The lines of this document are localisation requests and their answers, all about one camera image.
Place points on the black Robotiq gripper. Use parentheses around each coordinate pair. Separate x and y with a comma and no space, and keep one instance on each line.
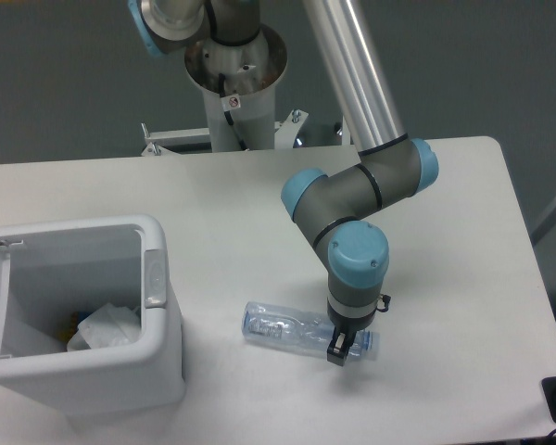
(345,328)

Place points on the clear plastic water bottle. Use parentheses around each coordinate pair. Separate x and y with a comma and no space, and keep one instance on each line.
(282,328)

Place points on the white paper wrapper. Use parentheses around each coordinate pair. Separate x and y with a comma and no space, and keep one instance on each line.
(109,326)

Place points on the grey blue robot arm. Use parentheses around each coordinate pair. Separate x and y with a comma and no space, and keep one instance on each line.
(331,211)

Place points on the white plastic trash can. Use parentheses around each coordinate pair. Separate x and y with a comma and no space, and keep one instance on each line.
(58,268)

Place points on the blue yellow snack bag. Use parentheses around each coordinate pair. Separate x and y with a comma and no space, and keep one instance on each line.
(66,333)

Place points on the white metal base frame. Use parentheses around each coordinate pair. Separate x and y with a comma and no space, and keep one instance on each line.
(297,130)

